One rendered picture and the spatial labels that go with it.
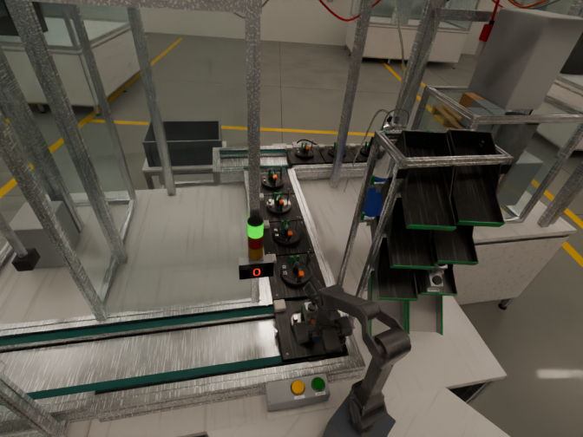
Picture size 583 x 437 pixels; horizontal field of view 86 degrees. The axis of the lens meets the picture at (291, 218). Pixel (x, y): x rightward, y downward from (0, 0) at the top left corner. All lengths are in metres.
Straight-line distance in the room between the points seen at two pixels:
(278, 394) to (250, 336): 0.25
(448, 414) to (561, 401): 1.54
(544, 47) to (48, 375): 2.30
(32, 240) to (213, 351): 0.93
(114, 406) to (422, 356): 1.11
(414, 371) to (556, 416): 1.49
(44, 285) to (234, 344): 0.92
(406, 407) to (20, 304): 1.59
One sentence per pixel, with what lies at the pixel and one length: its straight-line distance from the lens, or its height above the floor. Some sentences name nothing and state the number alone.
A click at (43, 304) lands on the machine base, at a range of 1.73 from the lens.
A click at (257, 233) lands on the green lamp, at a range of 0.99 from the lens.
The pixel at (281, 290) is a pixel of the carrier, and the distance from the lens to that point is 1.37.
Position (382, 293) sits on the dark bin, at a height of 1.20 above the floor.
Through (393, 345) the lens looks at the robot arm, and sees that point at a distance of 0.73.
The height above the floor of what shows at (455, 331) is 0.86.
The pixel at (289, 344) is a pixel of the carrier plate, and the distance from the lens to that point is 1.24.
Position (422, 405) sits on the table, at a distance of 1.39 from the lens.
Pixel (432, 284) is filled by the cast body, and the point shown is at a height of 1.25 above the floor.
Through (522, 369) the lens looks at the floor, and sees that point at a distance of 2.86.
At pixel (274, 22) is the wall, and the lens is 11.31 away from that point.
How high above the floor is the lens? 2.05
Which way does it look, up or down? 40 degrees down
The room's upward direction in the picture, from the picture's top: 5 degrees clockwise
